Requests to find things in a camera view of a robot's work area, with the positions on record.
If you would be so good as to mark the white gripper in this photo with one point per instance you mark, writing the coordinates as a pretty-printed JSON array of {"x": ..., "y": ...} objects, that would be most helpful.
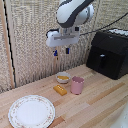
[{"x": 62, "y": 38}]

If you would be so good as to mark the white bowl with hot dog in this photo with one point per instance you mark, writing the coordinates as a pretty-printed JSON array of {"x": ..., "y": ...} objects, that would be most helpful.
[{"x": 63, "y": 77}]

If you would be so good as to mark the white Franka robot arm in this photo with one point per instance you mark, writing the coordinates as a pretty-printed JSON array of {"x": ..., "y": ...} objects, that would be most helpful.
[{"x": 74, "y": 11}]

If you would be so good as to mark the white floral rimmed plate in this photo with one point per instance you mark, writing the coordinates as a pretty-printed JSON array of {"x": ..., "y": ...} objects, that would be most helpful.
[{"x": 31, "y": 111}]

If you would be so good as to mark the pink plastic cup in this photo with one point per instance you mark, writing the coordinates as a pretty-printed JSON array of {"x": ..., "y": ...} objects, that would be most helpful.
[{"x": 77, "y": 85}]

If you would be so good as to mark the yellow rectangular block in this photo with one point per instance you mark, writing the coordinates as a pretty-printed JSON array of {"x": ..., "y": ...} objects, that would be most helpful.
[{"x": 60, "y": 90}]

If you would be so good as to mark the black box appliance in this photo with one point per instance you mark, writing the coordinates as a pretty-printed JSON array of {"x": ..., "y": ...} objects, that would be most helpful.
[{"x": 110, "y": 53}]

